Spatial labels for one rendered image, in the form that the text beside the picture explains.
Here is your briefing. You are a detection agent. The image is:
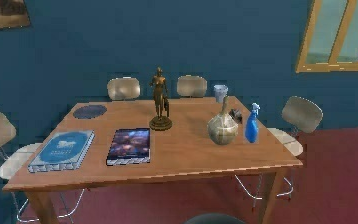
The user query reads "wooden dining table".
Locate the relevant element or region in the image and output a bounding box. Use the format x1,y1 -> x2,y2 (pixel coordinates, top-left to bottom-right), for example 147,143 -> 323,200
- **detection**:
2,95 -> 304,224

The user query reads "bronze figure statue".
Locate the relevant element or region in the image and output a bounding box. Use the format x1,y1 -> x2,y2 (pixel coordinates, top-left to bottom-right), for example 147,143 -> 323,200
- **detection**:
148,66 -> 173,131

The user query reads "beige chair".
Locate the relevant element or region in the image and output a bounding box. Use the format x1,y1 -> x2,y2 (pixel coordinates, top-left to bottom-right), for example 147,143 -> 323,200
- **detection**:
176,75 -> 208,99
234,95 -> 324,212
0,110 -> 86,224
106,77 -> 142,102

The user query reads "pale blue cup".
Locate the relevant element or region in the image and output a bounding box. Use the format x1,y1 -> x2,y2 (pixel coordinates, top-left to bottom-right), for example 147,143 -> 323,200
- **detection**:
213,84 -> 229,104

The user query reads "pale round vase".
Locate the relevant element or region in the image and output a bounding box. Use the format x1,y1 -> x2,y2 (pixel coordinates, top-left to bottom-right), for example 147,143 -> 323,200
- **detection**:
206,95 -> 240,146

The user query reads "small black object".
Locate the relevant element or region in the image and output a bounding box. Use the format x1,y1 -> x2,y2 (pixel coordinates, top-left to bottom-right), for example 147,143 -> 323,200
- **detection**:
229,108 -> 243,125

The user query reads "dark purple book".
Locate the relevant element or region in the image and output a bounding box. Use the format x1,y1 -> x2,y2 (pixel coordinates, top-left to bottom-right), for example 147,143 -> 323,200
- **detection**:
105,127 -> 152,167

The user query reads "blue spray bottle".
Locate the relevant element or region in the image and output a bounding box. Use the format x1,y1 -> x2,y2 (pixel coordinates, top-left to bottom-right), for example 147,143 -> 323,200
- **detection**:
244,102 -> 262,144

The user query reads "dark blue round plate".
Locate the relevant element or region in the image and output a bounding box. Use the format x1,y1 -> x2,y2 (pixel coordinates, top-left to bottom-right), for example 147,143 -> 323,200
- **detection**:
72,104 -> 108,120

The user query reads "dark round chair back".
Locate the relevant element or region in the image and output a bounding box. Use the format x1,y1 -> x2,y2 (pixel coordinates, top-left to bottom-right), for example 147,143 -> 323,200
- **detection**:
183,213 -> 246,224

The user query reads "light blue book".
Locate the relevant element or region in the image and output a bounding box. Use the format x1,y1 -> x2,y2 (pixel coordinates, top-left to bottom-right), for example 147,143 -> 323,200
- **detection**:
27,129 -> 96,174

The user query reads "wood framed window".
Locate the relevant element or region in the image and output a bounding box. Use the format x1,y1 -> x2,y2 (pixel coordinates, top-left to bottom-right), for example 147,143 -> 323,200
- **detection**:
295,0 -> 358,74

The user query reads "framed wall picture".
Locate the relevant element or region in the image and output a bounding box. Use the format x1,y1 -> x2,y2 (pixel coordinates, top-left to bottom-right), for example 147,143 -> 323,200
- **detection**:
0,0 -> 32,31

